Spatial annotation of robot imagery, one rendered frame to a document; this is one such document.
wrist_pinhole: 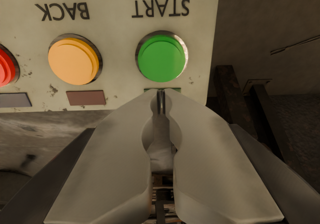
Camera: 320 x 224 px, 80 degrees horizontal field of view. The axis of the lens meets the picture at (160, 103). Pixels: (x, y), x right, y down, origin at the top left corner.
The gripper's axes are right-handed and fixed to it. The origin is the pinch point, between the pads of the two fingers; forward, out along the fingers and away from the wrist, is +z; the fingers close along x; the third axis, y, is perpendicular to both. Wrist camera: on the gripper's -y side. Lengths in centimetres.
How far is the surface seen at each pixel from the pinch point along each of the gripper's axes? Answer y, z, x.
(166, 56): -0.4, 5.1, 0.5
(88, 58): -0.5, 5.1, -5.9
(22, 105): 4.4, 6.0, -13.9
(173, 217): 41.6, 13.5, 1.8
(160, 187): 199, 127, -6
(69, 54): -0.9, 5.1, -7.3
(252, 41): 19, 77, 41
